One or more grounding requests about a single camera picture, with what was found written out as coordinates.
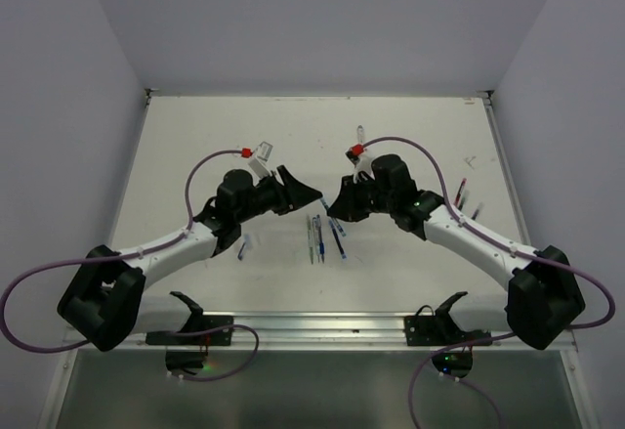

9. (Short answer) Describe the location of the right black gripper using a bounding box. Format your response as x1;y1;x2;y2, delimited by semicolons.
327;170;396;221

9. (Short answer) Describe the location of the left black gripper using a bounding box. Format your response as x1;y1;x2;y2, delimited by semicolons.
235;164;321;223

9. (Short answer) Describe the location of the grey pen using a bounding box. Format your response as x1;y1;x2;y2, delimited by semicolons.
306;214;315;265

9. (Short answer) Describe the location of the clear pen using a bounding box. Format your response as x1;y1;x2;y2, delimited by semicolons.
312;216;321;263

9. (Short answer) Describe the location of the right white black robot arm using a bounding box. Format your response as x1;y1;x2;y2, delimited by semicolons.
327;146;585;350

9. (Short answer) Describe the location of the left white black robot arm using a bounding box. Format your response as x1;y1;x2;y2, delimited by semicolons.
57;166;322;352

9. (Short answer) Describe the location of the red pen cap right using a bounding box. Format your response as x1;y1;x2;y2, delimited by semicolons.
454;178;468;210

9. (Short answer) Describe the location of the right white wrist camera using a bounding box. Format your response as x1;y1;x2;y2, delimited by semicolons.
346;144;373;183

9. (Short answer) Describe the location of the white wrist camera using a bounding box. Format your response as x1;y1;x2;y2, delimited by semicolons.
346;144;373;183
248;142;273;179

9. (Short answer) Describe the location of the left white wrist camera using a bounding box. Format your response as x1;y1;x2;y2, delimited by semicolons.
248;142;273;179

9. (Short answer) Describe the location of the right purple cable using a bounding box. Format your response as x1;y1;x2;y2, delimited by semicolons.
407;135;615;429

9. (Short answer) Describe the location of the purple cable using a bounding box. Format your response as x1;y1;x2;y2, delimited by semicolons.
0;148;260;382
407;135;615;429

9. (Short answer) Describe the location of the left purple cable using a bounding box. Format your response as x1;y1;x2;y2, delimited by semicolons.
0;148;260;382

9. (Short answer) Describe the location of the aluminium mounting rail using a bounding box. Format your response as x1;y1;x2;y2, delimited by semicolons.
62;309;577;351

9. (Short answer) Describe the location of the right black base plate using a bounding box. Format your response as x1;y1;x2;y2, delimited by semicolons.
403;291;491;347

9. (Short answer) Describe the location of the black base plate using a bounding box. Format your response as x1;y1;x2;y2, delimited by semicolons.
134;291;234;347
403;291;491;347

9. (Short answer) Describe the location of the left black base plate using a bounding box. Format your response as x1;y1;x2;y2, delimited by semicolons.
134;291;234;347

